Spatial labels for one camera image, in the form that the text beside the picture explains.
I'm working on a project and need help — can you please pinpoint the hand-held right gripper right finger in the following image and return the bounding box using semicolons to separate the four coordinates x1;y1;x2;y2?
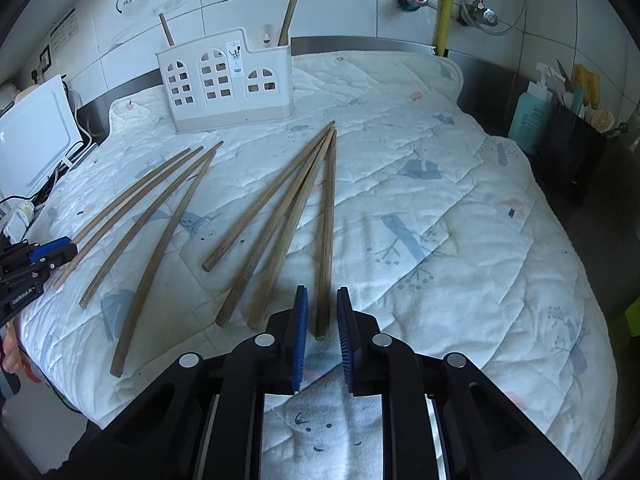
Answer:
336;286;583;480

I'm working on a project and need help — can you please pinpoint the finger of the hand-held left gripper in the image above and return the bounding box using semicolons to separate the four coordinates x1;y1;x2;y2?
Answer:
0;236;72;266
10;244;79;286

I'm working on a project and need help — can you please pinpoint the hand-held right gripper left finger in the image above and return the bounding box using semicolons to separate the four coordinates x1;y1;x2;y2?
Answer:
65;285;308;480

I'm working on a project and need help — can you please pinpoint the white plastic utensil holder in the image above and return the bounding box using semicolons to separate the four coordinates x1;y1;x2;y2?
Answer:
155;27;296;135

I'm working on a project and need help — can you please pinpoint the person's left hand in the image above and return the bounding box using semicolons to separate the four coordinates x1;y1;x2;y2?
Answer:
0;327;22;376

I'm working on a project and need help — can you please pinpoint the white power strip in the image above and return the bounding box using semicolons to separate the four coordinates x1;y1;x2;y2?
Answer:
0;200;36;241

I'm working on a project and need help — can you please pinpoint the white countertop appliance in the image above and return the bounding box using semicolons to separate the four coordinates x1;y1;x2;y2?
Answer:
0;74;85;202

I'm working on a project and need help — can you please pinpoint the beige rounded object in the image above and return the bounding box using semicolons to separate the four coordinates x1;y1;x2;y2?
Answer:
0;85;32;107

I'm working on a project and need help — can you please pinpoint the white quilted printed mat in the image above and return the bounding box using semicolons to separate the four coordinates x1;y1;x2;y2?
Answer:
17;51;618;480

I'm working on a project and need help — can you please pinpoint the teal pump soap bottle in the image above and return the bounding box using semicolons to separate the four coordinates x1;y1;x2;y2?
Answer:
507;62;553;153

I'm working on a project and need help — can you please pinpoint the green plastic object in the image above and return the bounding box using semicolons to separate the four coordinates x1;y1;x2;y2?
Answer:
622;295;640;338

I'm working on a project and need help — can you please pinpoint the black utensil container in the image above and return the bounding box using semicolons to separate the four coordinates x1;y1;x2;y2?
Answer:
537;102;608;206

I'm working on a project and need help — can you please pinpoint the yellow gas pipe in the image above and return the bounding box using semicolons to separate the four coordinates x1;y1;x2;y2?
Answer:
434;0;458;57

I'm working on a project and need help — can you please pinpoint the yellow kitchen utensil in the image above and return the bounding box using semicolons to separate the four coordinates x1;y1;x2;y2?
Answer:
572;64;601;108

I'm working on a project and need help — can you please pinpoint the wall label sticker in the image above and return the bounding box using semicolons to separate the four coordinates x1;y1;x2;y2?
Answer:
50;10;78;51

